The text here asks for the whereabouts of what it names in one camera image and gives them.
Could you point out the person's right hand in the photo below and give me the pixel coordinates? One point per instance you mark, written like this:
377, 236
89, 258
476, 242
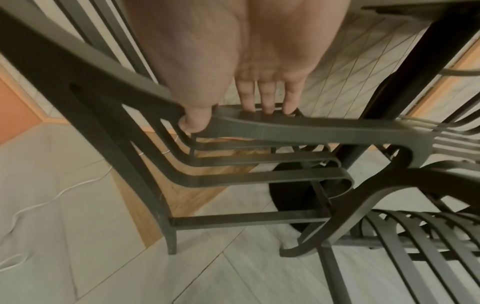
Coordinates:
232, 35

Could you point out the orange framed mesh wall panel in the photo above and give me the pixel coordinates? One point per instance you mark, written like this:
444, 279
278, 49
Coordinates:
337, 68

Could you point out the beige table with black pedestal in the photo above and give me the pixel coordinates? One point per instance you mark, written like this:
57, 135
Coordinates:
412, 65

